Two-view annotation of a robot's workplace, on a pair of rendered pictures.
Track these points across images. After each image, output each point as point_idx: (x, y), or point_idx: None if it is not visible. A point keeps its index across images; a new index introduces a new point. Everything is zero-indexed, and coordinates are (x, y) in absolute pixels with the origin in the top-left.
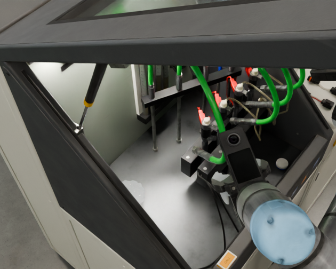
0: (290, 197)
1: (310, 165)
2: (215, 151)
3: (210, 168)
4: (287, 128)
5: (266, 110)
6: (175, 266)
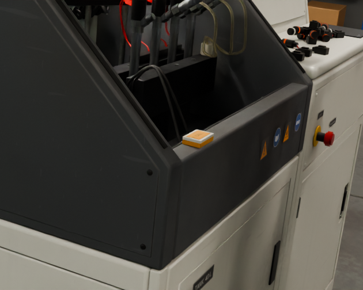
0: (272, 144)
1: (292, 106)
2: (150, 71)
3: (147, 77)
4: (246, 97)
5: (214, 60)
6: (117, 90)
